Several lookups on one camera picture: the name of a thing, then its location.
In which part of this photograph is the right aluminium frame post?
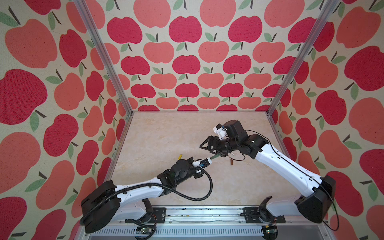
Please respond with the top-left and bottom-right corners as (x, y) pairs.
(267, 0), (341, 117)

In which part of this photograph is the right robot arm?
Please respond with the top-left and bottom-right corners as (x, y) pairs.
(200, 120), (336, 224)

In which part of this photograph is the aluminium frame post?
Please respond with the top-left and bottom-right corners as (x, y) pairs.
(267, 0), (341, 117)
(74, 1), (134, 118)

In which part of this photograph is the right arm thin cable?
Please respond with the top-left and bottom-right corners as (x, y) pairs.
(227, 129), (340, 232)

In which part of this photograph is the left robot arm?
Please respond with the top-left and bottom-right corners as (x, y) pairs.
(80, 158), (213, 234)

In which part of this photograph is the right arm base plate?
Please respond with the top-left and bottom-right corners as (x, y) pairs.
(239, 196), (286, 224)

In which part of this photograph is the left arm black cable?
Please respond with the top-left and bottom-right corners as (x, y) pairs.
(79, 166), (214, 226)

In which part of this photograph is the left aluminium frame post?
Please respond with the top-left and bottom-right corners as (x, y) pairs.
(74, 1), (134, 118)

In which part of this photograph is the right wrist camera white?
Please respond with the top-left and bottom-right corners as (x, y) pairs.
(213, 124), (228, 140)

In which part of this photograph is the aluminium front rail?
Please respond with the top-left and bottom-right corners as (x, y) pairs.
(71, 202), (336, 240)

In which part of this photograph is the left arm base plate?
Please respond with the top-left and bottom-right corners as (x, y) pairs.
(125, 199), (167, 225)

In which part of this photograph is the green pen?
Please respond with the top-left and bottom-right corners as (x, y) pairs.
(210, 154), (221, 160)

